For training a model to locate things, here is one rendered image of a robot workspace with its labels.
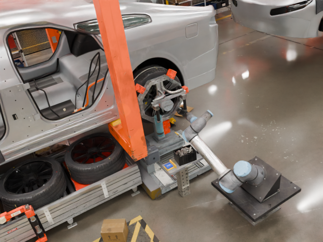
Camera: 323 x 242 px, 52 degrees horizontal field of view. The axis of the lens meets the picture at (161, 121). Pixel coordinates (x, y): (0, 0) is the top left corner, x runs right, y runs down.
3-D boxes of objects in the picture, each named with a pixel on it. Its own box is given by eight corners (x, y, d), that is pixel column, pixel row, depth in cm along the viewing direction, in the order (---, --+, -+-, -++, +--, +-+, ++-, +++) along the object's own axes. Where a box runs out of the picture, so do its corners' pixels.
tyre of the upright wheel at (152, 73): (180, 75, 413) (139, 55, 372) (191, 81, 395) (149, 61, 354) (156, 121, 425) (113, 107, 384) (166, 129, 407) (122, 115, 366)
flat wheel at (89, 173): (102, 140, 425) (98, 125, 412) (138, 160, 384) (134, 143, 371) (58, 169, 388) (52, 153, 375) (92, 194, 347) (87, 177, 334)
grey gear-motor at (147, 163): (146, 153, 423) (142, 130, 404) (163, 171, 391) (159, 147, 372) (134, 159, 417) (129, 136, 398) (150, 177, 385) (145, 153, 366)
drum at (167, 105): (165, 102, 386) (163, 90, 378) (174, 109, 369) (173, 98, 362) (154, 106, 380) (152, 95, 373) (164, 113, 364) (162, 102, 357)
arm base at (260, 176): (268, 173, 310) (263, 170, 303) (255, 189, 312) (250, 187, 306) (254, 162, 324) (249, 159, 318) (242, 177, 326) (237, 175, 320)
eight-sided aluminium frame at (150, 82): (181, 110, 404) (176, 69, 374) (184, 112, 399) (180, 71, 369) (142, 127, 384) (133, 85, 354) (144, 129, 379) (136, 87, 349)
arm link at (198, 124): (198, 116, 318) (208, 107, 382) (189, 125, 322) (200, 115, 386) (206, 125, 317) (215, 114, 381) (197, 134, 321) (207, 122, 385)
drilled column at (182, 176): (185, 188, 375) (182, 159, 352) (190, 193, 367) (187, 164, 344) (178, 192, 371) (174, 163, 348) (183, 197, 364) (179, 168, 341)
